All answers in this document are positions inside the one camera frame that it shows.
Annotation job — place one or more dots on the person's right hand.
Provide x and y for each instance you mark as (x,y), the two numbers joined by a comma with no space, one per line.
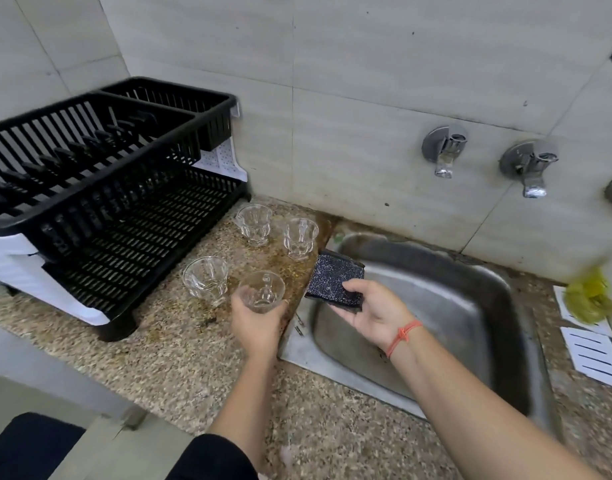
(381,314)

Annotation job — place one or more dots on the clear glass cup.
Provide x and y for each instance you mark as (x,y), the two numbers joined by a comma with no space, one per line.
(255,224)
(206,279)
(261,289)
(300,238)

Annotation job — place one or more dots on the person's right forearm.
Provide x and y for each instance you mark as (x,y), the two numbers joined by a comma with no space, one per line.
(476,409)

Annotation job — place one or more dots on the black dish rack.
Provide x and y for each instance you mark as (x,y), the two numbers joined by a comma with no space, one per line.
(111,219)

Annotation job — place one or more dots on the dark speckled sponge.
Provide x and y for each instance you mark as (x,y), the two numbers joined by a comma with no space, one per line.
(331,279)

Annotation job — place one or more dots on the white drip tray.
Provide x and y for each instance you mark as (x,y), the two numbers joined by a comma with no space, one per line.
(16,274)

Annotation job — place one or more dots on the chrome wall tap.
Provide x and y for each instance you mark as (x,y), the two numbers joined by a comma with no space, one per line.
(528,162)
(446,144)

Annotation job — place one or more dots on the stainless steel sink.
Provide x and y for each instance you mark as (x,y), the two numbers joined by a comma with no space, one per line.
(436,304)

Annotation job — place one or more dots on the person's left forearm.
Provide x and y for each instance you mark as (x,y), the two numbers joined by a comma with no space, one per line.
(246,399)

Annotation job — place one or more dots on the person's left hand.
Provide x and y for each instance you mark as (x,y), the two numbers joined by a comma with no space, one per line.
(258,334)

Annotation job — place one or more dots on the yellow dish soap bottle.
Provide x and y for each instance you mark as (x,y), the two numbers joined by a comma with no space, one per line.
(590,294)

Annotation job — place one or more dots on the orange wrist thread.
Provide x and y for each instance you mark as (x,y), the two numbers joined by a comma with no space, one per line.
(403,337)

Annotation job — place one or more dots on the person's dark trouser leg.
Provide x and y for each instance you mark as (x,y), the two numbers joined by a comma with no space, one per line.
(31,449)

